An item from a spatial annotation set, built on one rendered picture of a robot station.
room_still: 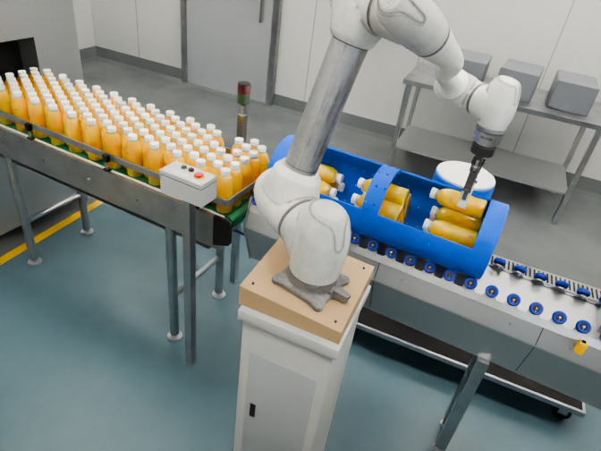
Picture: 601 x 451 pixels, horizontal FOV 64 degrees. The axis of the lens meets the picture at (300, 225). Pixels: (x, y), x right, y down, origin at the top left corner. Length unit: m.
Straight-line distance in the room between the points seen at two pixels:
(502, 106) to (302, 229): 0.73
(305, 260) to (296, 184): 0.22
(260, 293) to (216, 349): 1.30
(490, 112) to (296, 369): 0.98
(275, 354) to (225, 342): 1.20
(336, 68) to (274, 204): 0.42
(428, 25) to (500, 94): 0.50
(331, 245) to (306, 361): 0.38
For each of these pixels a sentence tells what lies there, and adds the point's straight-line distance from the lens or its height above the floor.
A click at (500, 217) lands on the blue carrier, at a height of 1.22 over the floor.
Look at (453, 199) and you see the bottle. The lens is 1.75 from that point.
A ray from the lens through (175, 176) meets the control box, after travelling 1.88.
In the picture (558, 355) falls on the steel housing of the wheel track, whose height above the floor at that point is 0.84.
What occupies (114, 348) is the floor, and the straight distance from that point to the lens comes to 2.72.
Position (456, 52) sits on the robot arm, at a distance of 1.32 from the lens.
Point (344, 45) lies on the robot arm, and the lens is 1.29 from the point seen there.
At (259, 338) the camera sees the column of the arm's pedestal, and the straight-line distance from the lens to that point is 1.49.
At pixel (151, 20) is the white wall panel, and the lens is 6.51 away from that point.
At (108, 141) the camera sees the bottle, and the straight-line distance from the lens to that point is 2.31.
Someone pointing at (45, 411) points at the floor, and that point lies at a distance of 2.56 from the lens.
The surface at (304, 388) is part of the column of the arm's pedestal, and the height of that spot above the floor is 0.77.
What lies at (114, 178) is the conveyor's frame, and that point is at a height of 0.88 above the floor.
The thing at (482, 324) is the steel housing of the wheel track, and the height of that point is 0.84.
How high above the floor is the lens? 2.00
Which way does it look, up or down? 34 degrees down
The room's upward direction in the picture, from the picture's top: 8 degrees clockwise
